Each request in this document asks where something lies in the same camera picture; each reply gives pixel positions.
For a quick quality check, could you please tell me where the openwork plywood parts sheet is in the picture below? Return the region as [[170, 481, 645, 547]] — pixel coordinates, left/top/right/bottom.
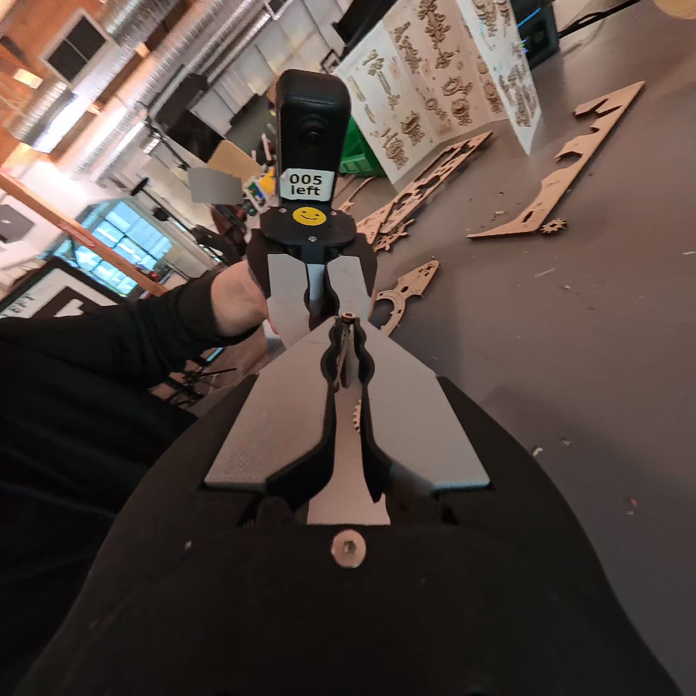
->
[[326, 130, 494, 254]]

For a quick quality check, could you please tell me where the black cable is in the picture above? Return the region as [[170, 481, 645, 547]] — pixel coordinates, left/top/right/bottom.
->
[[559, 0, 643, 38]]

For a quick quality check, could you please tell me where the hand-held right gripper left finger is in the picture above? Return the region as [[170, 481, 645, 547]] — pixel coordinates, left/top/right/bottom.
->
[[204, 318, 341, 512]]

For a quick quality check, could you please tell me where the black box with blue print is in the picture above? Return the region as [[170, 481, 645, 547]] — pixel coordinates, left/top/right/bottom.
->
[[510, 0, 562, 70]]

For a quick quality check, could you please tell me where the wooden axle stick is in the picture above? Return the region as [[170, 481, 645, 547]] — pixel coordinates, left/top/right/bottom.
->
[[333, 312, 361, 389]]

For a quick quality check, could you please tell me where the person's left forearm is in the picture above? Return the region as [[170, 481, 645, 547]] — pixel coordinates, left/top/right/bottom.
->
[[0, 271, 263, 393]]

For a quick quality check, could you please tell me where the small curved plywood piece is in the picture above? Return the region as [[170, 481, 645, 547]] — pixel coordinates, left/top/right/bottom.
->
[[370, 259, 440, 336]]

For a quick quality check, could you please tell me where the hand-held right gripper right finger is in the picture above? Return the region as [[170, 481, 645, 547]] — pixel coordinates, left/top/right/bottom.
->
[[353, 319, 492, 505]]

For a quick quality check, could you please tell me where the white folded instruction leaflet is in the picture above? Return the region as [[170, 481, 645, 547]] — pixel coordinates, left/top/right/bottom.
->
[[332, 0, 540, 186]]

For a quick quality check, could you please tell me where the black framed wall sign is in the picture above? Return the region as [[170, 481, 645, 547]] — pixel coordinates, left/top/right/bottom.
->
[[0, 256, 127, 323]]

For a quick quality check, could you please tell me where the long cut-out plywood sheet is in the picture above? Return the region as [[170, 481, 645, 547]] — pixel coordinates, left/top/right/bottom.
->
[[467, 80, 646, 240]]

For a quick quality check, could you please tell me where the person's left hand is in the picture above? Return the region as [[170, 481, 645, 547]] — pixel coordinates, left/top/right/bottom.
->
[[208, 260, 279, 339]]

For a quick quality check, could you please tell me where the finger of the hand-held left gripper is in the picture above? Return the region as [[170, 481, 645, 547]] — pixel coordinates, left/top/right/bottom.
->
[[325, 254, 374, 323], [266, 254, 313, 350]]

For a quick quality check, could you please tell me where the person's dark clothed body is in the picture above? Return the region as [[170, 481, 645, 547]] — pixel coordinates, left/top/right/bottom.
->
[[0, 375, 203, 696]]

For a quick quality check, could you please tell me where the green plastic bin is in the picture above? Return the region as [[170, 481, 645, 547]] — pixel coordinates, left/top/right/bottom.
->
[[339, 116, 388, 176]]

